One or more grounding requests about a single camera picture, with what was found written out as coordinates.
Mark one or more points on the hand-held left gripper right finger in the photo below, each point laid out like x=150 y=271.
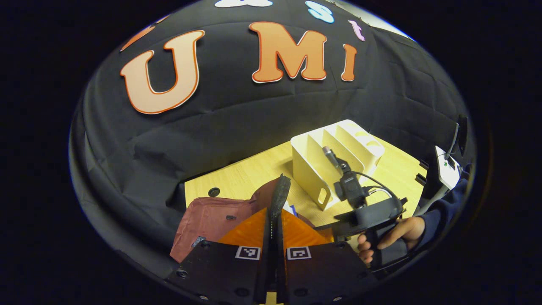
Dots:
x=283 y=279

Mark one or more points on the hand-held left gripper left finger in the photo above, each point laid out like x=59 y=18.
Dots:
x=264 y=279

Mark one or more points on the white bookshelf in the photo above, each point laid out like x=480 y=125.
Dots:
x=309 y=169

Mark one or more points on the dark red schoolbag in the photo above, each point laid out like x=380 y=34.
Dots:
x=211 y=220

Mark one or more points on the white electronic device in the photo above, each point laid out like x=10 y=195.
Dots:
x=446 y=169

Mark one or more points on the black device stand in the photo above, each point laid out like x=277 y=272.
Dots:
x=461 y=131

